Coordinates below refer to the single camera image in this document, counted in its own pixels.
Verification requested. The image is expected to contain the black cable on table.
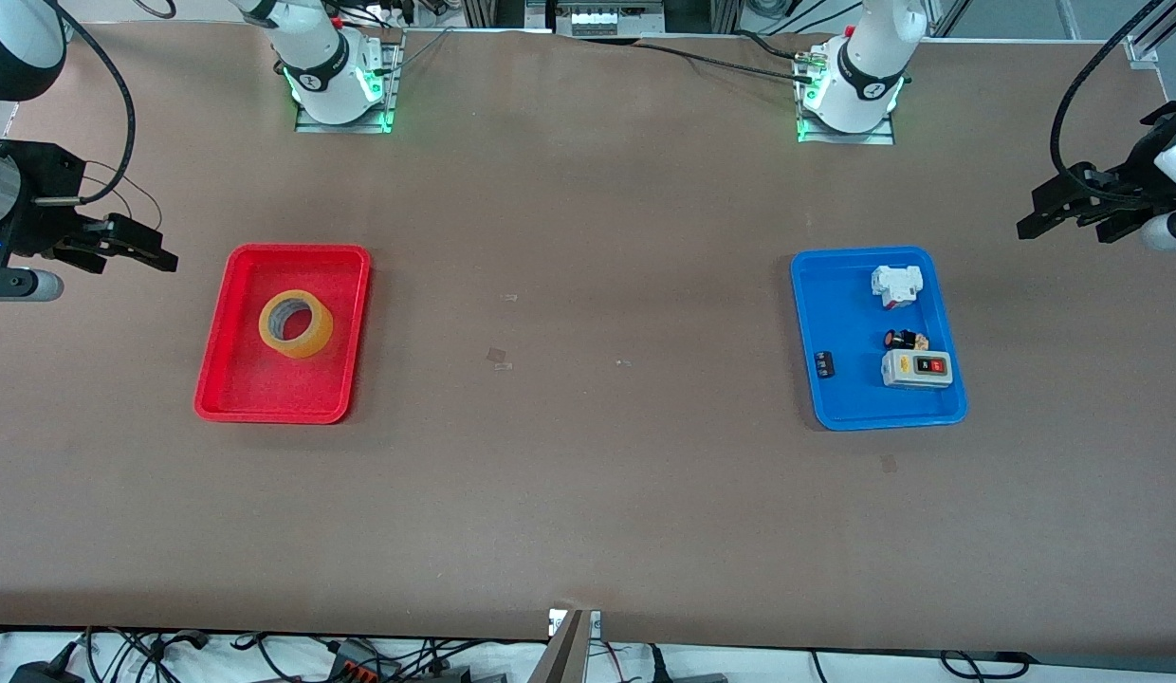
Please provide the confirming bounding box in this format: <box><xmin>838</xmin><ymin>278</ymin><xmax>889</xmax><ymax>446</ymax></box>
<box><xmin>635</xmin><ymin>38</ymin><xmax>818</xmax><ymax>83</ymax></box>

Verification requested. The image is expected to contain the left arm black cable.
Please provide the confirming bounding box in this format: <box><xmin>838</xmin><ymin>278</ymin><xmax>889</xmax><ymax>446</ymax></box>
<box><xmin>1050</xmin><ymin>0</ymin><xmax>1167</xmax><ymax>191</ymax></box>

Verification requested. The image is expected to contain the orange black connector block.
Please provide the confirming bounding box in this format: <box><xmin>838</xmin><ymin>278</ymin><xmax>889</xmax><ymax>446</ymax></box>
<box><xmin>327</xmin><ymin>640</ymin><xmax>404</xmax><ymax>680</ymax></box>

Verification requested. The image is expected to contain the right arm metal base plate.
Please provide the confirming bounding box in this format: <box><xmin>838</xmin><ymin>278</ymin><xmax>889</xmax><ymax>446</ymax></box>
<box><xmin>294</xmin><ymin>28</ymin><xmax>404</xmax><ymax>134</ymax></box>

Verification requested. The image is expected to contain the white circuit breaker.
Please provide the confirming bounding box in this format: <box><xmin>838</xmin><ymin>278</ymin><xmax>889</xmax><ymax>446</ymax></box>
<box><xmin>872</xmin><ymin>265</ymin><xmax>926</xmax><ymax>312</ymax></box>

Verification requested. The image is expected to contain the yellow packing tape roll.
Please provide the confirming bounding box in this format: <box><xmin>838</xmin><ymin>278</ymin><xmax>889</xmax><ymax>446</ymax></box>
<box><xmin>258</xmin><ymin>289</ymin><xmax>335</xmax><ymax>360</ymax></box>

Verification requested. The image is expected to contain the thin black sensor wire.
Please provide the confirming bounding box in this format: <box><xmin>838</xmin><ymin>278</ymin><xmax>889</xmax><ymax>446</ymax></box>
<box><xmin>81</xmin><ymin>159</ymin><xmax>164</xmax><ymax>233</ymax></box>

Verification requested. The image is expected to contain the black looped floor cable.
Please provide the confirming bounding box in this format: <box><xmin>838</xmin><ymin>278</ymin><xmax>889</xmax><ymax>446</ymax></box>
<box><xmin>939</xmin><ymin>650</ymin><xmax>1035</xmax><ymax>680</ymax></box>

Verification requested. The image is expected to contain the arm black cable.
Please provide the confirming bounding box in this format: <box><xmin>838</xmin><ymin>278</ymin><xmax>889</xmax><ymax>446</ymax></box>
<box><xmin>1050</xmin><ymin>0</ymin><xmax>1167</xmax><ymax>191</ymax></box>
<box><xmin>33</xmin><ymin>0</ymin><xmax>138</xmax><ymax>206</ymax></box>

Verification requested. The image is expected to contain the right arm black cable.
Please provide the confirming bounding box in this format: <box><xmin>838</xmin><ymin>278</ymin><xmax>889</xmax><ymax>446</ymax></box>
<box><xmin>33</xmin><ymin>0</ymin><xmax>138</xmax><ymax>206</ymax></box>

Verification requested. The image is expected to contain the aluminium corner profile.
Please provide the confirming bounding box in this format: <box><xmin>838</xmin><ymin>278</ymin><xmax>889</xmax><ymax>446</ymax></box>
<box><xmin>1124</xmin><ymin>0</ymin><xmax>1176</xmax><ymax>67</ymax></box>

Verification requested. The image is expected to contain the blue plastic tray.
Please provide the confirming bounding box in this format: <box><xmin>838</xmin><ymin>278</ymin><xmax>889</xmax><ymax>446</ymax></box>
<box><xmin>790</xmin><ymin>247</ymin><xmax>969</xmax><ymax>432</ymax></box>

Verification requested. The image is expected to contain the aluminium frame with white device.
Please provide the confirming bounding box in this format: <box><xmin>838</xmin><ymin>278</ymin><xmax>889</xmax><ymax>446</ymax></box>
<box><xmin>460</xmin><ymin>0</ymin><xmax>741</xmax><ymax>37</ymax></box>

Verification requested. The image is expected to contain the metal bracket at table edge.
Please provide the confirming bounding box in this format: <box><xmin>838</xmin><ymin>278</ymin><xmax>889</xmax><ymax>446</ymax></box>
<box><xmin>529</xmin><ymin>607</ymin><xmax>603</xmax><ymax>683</ymax></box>

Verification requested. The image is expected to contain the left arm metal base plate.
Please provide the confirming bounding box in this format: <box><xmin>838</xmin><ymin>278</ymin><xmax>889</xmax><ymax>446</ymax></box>
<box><xmin>795</xmin><ymin>57</ymin><xmax>897</xmax><ymax>146</ymax></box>

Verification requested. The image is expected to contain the black power adapter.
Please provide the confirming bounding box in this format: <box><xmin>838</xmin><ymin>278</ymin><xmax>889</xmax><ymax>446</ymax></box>
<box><xmin>9</xmin><ymin>657</ymin><xmax>86</xmax><ymax>683</ymax></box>

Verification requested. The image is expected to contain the grey push-button switch box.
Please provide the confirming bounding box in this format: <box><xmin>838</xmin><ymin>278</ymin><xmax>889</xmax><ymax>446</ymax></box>
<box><xmin>880</xmin><ymin>350</ymin><xmax>955</xmax><ymax>390</ymax></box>

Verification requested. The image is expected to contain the red plastic tray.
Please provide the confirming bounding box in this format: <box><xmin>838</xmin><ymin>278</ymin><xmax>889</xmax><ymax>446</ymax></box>
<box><xmin>194</xmin><ymin>244</ymin><xmax>373</xmax><ymax>425</ymax></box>

